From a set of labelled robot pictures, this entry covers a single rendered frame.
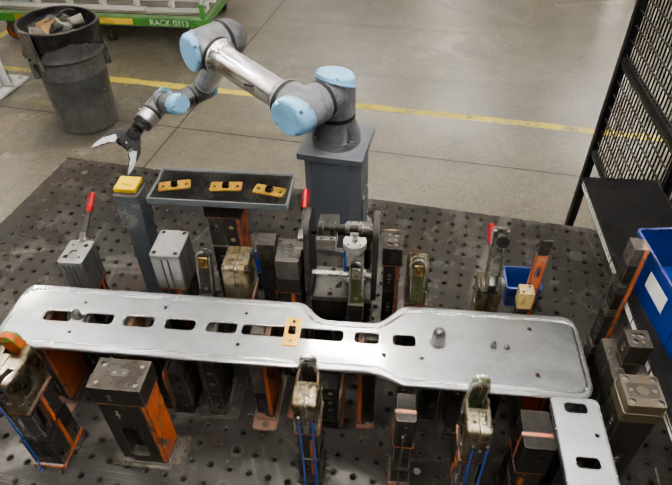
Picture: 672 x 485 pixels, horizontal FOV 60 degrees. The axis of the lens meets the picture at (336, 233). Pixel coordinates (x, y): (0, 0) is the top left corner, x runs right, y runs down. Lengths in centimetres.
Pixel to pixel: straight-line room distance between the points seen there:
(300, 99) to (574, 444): 105
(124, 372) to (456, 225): 128
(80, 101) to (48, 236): 197
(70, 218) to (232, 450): 118
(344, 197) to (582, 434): 97
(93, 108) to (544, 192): 290
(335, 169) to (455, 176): 189
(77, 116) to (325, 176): 268
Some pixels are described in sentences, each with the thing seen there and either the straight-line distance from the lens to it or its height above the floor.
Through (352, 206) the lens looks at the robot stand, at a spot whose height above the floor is 91.
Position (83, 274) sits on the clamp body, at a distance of 164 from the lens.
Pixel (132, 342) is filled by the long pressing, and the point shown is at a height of 100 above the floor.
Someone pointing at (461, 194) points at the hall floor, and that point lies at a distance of 347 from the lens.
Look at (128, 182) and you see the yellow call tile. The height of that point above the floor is 116.
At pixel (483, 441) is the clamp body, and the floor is 102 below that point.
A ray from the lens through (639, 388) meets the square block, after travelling 137.
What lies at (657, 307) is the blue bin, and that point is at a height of 108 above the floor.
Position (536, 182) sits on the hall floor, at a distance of 367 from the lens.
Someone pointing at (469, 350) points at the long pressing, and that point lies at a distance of 139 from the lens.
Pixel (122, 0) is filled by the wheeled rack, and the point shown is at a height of 28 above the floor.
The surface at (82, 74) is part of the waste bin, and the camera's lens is 411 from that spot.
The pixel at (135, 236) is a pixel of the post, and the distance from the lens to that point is 175.
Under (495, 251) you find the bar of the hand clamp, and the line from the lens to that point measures 140.
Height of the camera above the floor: 208
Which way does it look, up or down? 41 degrees down
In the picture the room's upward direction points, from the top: 1 degrees counter-clockwise
